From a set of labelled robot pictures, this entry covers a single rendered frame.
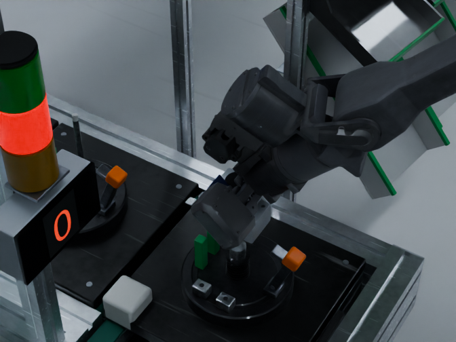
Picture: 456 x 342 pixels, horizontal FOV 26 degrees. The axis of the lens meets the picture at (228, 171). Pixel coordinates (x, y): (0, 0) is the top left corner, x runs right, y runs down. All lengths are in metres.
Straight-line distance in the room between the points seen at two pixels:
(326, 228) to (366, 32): 0.27
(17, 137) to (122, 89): 0.79
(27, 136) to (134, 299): 0.36
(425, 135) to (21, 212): 0.63
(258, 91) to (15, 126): 0.23
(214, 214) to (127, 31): 0.84
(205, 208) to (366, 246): 0.35
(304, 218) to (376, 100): 0.44
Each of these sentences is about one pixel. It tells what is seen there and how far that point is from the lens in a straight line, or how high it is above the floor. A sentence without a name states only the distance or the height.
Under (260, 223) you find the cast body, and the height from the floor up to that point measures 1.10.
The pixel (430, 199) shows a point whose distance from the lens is 1.52.
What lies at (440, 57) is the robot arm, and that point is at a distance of 0.92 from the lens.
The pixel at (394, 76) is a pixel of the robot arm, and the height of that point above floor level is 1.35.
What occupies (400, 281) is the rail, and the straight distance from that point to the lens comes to 1.27.
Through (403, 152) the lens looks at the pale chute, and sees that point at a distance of 1.37.
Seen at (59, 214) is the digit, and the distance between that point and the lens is 0.99.
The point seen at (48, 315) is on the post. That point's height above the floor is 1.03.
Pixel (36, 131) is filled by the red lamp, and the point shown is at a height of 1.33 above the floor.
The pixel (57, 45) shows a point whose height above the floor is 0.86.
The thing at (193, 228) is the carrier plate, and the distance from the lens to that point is 1.30.
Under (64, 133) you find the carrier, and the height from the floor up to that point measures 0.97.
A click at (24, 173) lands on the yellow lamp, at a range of 0.94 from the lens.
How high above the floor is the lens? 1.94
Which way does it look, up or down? 45 degrees down
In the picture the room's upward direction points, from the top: straight up
